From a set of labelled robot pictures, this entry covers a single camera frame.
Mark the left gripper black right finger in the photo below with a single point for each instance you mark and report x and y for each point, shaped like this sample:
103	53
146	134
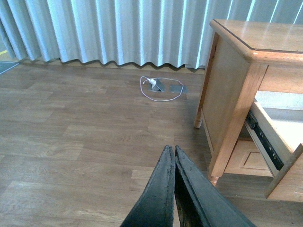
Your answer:
199	203

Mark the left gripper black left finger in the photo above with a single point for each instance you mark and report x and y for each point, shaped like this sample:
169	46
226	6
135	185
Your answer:
156	204

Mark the wooden drawer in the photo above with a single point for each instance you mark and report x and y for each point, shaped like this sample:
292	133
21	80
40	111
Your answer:
246	159
280	116

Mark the wooden nightstand cabinet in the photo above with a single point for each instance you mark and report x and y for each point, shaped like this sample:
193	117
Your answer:
245	57

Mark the closed grey floor socket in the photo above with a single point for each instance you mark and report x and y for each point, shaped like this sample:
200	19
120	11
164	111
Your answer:
178	89

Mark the open grey floor socket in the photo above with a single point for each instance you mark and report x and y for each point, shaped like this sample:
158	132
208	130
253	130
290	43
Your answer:
158	86

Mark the white plug in socket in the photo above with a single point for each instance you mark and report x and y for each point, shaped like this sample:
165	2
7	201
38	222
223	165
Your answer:
151	81

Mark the light grey pleated curtain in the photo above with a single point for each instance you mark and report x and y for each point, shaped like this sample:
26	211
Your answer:
140	31

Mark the dark floor mat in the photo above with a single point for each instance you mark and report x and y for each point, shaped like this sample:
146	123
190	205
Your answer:
7	65

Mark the black drawer slide rail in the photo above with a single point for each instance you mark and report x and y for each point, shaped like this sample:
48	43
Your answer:
253	124

